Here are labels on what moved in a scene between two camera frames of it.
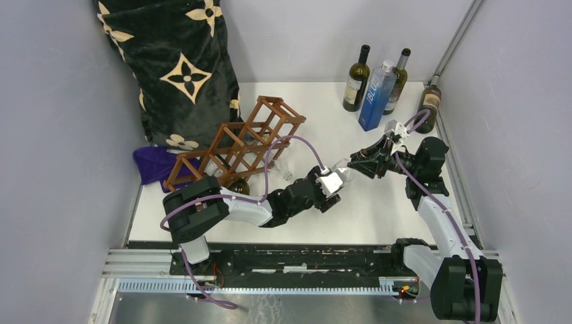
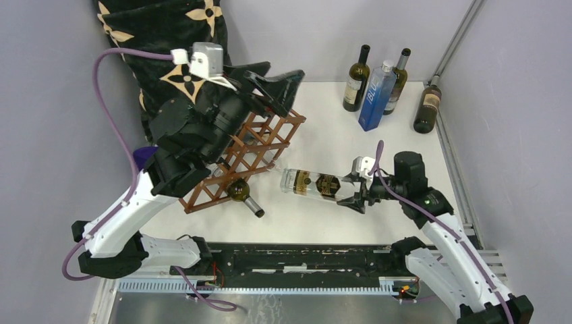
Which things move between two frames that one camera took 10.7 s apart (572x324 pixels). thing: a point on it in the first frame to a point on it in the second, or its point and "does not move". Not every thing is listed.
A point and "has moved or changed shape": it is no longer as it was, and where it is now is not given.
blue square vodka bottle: x=378 y=96 does not move
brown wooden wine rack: x=241 y=148 does not move
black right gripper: x=367 y=160 to x=350 y=202
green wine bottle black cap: x=358 y=79 does not move
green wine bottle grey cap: x=401 y=79 does not move
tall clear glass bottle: x=244 y=162 does not move
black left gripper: x=324 y=205 to x=280 y=90
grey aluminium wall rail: x=463 y=32 does not move
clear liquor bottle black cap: x=342 y=168 has moved or changed shape
